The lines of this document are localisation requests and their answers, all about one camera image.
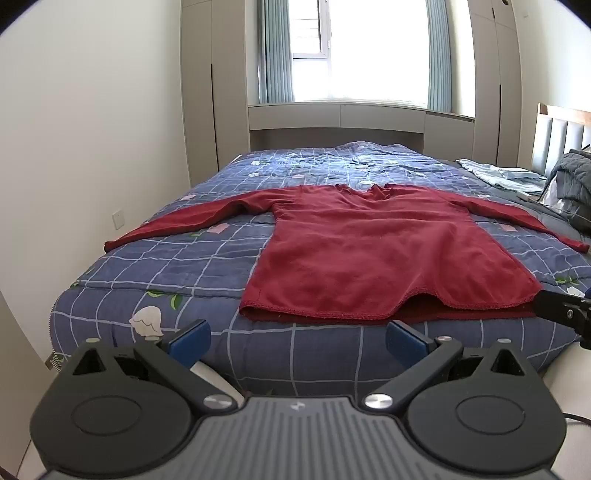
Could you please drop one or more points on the red long-sleeve shirt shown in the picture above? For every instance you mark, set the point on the red long-sleeve shirt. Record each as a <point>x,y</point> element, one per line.
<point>392,249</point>

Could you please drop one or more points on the white wall socket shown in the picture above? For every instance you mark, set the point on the white wall socket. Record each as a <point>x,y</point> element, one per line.
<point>118,218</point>

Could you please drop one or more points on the tall beige wardrobe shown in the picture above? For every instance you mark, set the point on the tall beige wardrobe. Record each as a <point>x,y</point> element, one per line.
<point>494,83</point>
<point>198,92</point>

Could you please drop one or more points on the small white object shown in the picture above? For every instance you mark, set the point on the small white object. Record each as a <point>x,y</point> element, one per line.
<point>526,197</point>

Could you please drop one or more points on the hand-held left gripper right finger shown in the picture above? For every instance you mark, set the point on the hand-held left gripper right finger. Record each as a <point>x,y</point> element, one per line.
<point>406,344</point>

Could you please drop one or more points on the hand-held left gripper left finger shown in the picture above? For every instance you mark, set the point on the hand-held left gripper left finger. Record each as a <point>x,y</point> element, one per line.
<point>190,342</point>

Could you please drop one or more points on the blue curtain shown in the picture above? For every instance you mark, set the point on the blue curtain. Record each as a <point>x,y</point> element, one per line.
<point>277,50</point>
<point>438,50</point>

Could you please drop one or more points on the light blue folded cloth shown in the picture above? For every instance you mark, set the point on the light blue folded cloth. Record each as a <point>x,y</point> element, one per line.
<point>498,173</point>

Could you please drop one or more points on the wooden padded headboard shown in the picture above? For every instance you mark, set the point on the wooden padded headboard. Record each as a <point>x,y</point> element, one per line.
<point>554,134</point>

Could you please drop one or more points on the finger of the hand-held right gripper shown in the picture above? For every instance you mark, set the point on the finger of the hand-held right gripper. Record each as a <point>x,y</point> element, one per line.
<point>561,310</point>

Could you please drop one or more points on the window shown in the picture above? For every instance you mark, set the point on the window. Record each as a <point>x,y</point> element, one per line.
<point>360,46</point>

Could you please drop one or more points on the beige window cabinet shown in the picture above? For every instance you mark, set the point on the beige window cabinet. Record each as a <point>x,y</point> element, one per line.
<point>341,124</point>

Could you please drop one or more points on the grey quilted jacket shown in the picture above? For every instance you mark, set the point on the grey quilted jacket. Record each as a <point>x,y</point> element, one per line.
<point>575,184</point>

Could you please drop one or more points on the blue plaid floral quilt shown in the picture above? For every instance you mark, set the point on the blue plaid floral quilt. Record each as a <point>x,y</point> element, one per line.
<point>207,258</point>

